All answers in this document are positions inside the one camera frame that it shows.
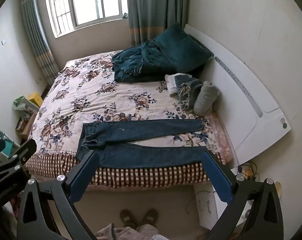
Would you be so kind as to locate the frayed folded denim garment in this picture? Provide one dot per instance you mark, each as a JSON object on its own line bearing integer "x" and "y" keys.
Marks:
{"x": 188, "y": 92}

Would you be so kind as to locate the teal velvet blanket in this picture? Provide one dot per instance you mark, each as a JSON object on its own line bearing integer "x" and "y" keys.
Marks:
{"x": 138, "y": 62}

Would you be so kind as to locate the person's pink fluffy pajamas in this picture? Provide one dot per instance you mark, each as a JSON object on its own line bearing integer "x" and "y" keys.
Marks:
{"x": 131, "y": 233}

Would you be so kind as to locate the yellow box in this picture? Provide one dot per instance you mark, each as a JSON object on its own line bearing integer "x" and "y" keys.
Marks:
{"x": 36, "y": 99}

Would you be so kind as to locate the pink bed sheet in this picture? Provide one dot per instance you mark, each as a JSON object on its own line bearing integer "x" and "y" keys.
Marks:
{"x": 223, "y": 140}

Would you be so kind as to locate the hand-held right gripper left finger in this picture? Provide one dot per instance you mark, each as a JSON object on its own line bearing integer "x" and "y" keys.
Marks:
{"x": 83, "y": 178}

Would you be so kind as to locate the cardboard box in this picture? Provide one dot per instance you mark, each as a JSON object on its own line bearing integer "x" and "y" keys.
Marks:
{"x": 24, "y": 126}

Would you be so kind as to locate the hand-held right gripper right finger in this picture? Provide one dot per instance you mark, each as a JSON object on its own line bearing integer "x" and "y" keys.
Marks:
{"x": 218, "y": 178}

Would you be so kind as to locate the white folded cloth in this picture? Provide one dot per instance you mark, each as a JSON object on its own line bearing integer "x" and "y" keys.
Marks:
{"x": 170, "y": 83}

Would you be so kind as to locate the green and white packet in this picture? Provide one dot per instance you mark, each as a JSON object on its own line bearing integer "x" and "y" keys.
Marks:
{"x": 22, "y": 103}

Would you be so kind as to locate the window with white frame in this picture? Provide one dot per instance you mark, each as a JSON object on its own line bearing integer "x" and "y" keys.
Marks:
{"x": 91, "y": 2}

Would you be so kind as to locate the floral checked bed blanket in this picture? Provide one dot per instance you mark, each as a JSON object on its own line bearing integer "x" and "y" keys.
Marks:
{"x": 91, "y": 100}

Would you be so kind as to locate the brown slipper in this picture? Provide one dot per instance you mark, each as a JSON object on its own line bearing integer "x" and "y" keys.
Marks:
{"x": 128, "y": 218}
{"x": 149, "y": 217}

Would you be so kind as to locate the grey folded garment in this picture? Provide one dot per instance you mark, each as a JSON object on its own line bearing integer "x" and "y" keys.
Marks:
{"x": 205, "y": 98}

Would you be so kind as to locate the teal velvet pillow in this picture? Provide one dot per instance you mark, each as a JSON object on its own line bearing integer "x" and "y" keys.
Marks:
{"x": 184, "y": 50}

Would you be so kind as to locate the white bed headboard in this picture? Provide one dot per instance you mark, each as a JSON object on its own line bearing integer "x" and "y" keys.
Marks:
{"x": 240, "y": 110}

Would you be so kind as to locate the white nightstand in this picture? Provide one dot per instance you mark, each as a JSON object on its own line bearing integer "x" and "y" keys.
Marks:
{"x": 208, "y": 212}

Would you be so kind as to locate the grey striped curtain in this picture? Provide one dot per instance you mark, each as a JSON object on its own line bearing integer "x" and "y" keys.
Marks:
{"x": 38, "y": 42}

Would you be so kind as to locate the blue denim pants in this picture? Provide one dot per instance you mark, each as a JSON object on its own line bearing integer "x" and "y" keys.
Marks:
{"x": 141, "y": 152}

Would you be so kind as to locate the grey-green curtain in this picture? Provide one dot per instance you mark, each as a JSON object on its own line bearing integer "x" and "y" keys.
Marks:
{"x": 153, "y": 7}

